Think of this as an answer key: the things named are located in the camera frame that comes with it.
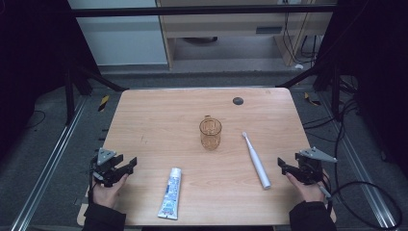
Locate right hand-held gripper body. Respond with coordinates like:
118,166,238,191
293,146,339,186

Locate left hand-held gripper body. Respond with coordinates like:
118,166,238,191
90,147,122,189

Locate white electric toothbrush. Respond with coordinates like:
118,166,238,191
242,131,272,191

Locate white toothpaste tube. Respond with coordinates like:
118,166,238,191
157,167,183,221

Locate clear amber glass cup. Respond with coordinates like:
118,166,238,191
198,115,223,152

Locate person's right hand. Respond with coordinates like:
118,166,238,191
285,168,331,204

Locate person's left hand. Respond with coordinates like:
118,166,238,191
91,172,130,210

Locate grey tape strip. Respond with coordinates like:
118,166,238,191
74,195,90,207

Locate yellow black striped tape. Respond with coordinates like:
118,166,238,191
97,94,111,113
303,91,321,107

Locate black metal stand leg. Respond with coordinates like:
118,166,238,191
64,62,129,127
275,61,343,121

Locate black curtain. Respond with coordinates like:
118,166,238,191
316,0,408,177
0,0,100,162

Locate white cabinet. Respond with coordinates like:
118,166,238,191
67,0,168,66

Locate light wooden desk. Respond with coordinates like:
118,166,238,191
155,0,336,69

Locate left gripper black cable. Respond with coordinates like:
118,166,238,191
87,157,99,206

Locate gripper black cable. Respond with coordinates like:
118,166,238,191
87,157,99,206
326,95,404,231

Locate grey cable plug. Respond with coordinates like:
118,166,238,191
318,185,333,199

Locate bundle of black floor cables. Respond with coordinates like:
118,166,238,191
302,75,362,143

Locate aluminium floor rail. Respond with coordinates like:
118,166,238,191
9,95,89,231
319,90,400,229

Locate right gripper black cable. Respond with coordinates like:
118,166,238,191
326,95,404,231

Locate thin black floor cable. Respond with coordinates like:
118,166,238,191
23,110,47,130

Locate black cables under desk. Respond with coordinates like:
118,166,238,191
281,0,323,66

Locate black horizontal frame bar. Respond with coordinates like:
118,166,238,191
68,3,336,18

